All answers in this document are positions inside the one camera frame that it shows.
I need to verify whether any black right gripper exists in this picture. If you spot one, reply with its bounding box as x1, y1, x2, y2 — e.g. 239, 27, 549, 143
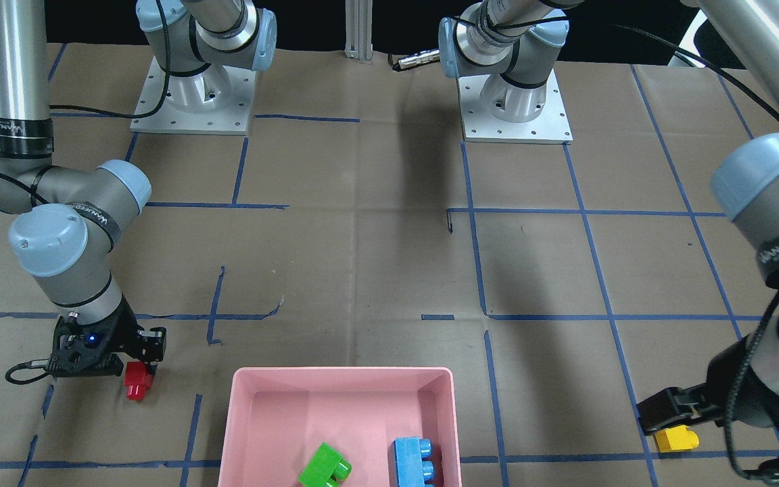
45, 298, 167, 378

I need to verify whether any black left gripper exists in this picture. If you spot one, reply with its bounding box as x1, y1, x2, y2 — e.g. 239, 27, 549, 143
636, 335, 779, 487

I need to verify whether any yellow toy block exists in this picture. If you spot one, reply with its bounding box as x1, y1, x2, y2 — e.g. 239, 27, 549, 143
653, 425, 701, 453

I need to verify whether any red toy block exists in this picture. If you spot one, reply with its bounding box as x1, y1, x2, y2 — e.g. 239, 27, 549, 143
123, 361, 154, 402

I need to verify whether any green toy block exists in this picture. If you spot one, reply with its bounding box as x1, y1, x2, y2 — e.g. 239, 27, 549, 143
298, 442, 353, 486

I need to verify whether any blue toy block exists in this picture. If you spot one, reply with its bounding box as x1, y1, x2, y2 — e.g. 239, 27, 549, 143
390, 436, 437, 486

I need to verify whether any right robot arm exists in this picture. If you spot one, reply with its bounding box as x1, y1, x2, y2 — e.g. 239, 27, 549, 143
0, 1, 278, 380

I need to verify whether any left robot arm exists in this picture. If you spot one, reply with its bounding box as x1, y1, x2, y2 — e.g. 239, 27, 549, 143
437, 1, 779, 486

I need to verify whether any pink plastic box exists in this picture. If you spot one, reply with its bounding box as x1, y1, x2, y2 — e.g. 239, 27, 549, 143
218, 367, 463, 486

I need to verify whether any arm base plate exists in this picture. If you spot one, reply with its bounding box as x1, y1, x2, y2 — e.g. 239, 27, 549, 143
457, 70, 574, 145
130, 65, 259, 136

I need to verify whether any black braided cable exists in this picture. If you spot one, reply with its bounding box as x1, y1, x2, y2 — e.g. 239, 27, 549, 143
606, 24, 779, 136

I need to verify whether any aluminium frame post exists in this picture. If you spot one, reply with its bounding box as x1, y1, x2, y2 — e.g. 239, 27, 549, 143
344, 0, 373, 64

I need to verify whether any silver cable connector plug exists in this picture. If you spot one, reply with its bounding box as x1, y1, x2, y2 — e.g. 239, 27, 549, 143
387, 49, 441, 73

